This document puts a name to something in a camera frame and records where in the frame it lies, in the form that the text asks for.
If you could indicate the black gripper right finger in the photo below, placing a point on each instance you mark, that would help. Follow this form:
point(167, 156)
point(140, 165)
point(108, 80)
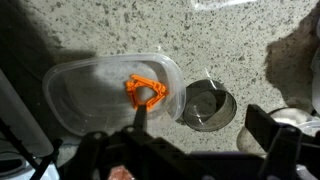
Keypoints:
point(266, 128)

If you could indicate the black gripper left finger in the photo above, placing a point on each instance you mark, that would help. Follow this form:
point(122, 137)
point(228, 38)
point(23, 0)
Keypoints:
point(141, 118)

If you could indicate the orange plastic triangular object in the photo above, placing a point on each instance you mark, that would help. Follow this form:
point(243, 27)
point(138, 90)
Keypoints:
point(155, 87)

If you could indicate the white round bowl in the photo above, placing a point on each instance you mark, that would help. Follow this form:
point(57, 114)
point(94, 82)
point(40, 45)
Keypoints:
point(293, 116)

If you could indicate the clear plastic bowl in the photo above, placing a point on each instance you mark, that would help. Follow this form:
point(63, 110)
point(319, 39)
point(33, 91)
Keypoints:
point(90, 96)

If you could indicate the dark round cup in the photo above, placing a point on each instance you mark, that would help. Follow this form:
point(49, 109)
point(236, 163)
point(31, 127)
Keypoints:
point(213, 106)

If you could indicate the black thin rod frame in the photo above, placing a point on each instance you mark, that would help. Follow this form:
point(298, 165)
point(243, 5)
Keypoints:
point(20, 148)

